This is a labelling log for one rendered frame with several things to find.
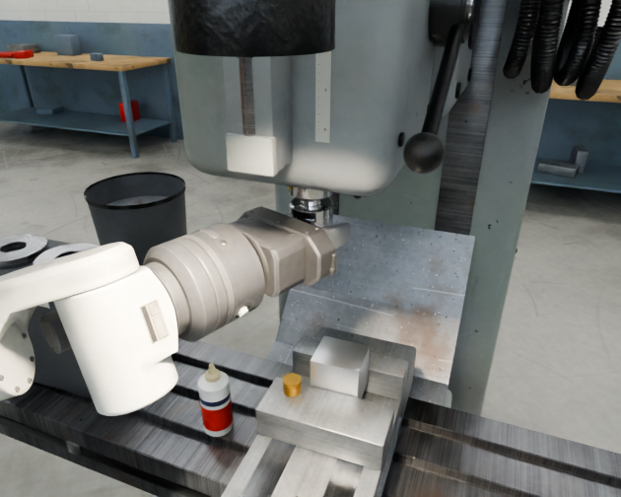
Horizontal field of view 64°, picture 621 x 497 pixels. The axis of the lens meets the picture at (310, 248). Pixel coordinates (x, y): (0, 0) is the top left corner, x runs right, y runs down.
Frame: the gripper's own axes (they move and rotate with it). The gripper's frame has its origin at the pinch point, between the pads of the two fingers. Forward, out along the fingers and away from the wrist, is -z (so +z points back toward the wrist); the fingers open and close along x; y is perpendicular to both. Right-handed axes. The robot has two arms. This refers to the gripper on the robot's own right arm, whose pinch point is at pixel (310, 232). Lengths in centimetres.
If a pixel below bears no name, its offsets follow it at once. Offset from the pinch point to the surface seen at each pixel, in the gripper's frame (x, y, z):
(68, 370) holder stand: 30.9, 25.8, 18.0
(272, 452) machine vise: -3.1, 23.2, 9.6
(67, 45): 540, 23, -212
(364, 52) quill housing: -10.2, -19.2, 6.0
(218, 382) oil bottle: 8.9, 21.5, 7.6
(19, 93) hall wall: 673, 86, -198
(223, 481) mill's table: 2.7, 30.3, 12.6
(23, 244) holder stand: 44.3, 10.8, 15.6
